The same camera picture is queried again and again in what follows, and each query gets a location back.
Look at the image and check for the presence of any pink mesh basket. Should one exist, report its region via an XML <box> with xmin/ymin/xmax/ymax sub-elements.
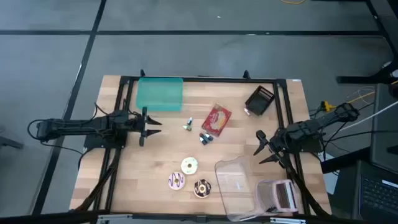
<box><xmin>255</xmin><ymin>179</ymin><xmax>299</xmax><ymax>215</ymax></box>

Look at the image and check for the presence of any silver bracket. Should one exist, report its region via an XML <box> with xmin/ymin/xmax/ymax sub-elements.
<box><xmin>96</xmin><ymin>213</ymin><xmax>133</xmax><ymax>224</ymax></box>
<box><xmin>269</xmin><ymin>217</ymin><xmax>307</xmax><ymax>224</ymax></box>

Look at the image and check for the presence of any green translucent plastic bin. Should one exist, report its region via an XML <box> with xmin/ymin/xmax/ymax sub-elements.
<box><xmin>136</xmin><ymin>77</ymin><xmax>184</xmax><ymax>113</ymax></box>

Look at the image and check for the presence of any chocolate frosted toy donut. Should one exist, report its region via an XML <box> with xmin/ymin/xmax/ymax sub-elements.
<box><xmin>193</xmin><ymin>179</ymin><xmax>212</xmax><ymax>199</ymax></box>

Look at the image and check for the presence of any red snack packet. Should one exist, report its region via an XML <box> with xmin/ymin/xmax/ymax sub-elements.
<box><xmin>201</xmin><ymin>103</ymin><xmax>233</xmax><ymax>138</ymax></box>

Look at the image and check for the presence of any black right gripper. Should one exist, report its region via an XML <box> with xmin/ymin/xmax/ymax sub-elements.
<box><xmin>253</xmin><ymin>127</ymin><xmax>295</xmax><ymax>169</ymax></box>

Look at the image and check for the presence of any black laptop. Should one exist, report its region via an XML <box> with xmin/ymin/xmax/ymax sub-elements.
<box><xmin>353</xmin><ymin>160</ymin><xmax>398</xmax><ymax>223</ymax></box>

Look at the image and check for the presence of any white frosted toy donut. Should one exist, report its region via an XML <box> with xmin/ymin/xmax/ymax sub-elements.
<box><xmin>180</xmin><ymin>157</ymin><xmax>200</xmax><ymax>175</ymax></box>

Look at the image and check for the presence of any black computer case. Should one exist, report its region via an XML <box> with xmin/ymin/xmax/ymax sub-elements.
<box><xmin>369</xmin><ymin>82</ymin><xmax>398</xmax><ymax>175</ymax></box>

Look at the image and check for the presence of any clear plastic bin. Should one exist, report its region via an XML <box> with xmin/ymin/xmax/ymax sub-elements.
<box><xmin>214</xmin><ymin>156</ymin><xmax>265</xmax><ymax>222</ymax></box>

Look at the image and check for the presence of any white cable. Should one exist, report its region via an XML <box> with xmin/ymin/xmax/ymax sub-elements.
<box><xmin>323</xmin><ymin>99</ymin><xmax>398</xmax><ymax>138</ymax></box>

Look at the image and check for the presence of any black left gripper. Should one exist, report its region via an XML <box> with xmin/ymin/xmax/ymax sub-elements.
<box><xmin>124</xmin><ymin>106</ymin><xmax>163</xmax><ymax>147</ymax></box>

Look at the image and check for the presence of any yellow cable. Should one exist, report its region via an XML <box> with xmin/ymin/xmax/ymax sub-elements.
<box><xmin>321</xmin><ymin>80</ymin><xmax>398</xmax><ymax>113</ymax></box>

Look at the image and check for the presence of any black slotted tray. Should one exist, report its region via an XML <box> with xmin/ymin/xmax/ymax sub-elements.
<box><xmin>244</xmin><ymin>85</ymin><xmax>276</xmax><ymax>116</ymax></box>

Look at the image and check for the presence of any black desk leg frame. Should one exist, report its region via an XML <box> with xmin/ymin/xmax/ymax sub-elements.
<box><xmin>335</xmin><ymin>0</ymin><xmax>398</xmax><ymax>85</ymax></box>

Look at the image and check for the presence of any black metal table frame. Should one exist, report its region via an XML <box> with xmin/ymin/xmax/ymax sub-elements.
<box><xmin>70</xmin><ymin>68</ymin><xmax>332</xmax><ymax>218</ymax></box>

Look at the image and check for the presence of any pink frosted toy donut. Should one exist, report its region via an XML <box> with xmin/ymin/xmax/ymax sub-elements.
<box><xmin>168</xmin><ymin>171</ymin><xmax>187</xmax><ymax>190</ymax></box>

